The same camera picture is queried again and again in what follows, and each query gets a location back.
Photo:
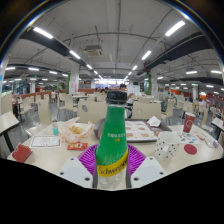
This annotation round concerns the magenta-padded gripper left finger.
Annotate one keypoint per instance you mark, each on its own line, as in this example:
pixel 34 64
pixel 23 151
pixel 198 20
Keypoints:
pixel 75 171

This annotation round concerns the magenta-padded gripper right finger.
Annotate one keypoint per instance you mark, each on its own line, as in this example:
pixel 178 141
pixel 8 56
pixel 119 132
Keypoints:
pixel 148 170

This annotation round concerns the green drink bottle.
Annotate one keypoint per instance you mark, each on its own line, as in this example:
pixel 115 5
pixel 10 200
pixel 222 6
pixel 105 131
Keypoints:
pixel 111 140

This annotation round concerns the red sauce packet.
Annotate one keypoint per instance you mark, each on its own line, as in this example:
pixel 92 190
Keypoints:
pixel 77 146

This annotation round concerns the white polka-dot mug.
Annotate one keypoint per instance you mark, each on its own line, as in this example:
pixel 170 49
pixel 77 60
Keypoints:
pixel 166 145

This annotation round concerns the dark food tray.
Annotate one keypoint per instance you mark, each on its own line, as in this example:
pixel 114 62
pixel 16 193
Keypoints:
pixel 140 130

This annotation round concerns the clear plastic food bag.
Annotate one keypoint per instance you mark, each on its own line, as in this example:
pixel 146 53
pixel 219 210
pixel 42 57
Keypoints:
pixel 76 130

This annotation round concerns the white printed card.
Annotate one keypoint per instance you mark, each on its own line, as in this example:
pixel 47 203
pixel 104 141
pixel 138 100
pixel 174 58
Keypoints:
pixel 45 141

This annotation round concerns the flat round red coaster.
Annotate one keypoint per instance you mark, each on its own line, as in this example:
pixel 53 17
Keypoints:
pixel 190 149

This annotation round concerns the small teal sanitizer bottle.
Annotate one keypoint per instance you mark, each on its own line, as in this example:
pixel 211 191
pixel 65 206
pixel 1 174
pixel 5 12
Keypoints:
pixel 55 128

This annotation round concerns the white paper napkin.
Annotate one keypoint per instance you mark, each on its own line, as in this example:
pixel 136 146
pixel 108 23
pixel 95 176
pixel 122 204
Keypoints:
pixel 154 121

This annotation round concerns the printed paper leaflet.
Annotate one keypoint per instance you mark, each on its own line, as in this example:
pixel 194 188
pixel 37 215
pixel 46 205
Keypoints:
pixel 186 137

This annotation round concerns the red flat box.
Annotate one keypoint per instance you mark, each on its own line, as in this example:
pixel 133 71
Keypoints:
pixel 22 152

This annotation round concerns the beige chair with round hole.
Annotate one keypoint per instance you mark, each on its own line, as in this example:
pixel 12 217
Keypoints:
pixel 95 111
pixel 148 110

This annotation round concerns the red paper cup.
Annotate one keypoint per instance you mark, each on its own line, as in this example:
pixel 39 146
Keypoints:
pixel 189 123

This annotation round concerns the group of beige chairs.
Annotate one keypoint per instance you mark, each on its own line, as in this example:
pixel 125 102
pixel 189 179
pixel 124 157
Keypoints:
pixel 43 110

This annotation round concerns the clear plastic wrapper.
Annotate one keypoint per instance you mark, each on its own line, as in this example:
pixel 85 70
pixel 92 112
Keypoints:
pixel 212 143

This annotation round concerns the white side table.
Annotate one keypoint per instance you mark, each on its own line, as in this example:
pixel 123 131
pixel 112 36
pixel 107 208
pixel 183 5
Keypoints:
pixel 218 122
pixel 6 121

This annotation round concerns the person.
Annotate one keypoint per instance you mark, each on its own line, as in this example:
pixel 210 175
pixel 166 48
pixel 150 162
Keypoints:
pixel 122 87

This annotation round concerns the ceiling air conditioner unit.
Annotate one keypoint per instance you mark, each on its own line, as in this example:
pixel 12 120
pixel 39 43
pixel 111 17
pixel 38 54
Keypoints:
pixel 93 50

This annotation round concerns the group of ceiling lights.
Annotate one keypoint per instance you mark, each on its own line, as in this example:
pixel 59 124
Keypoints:
pixel 42 32

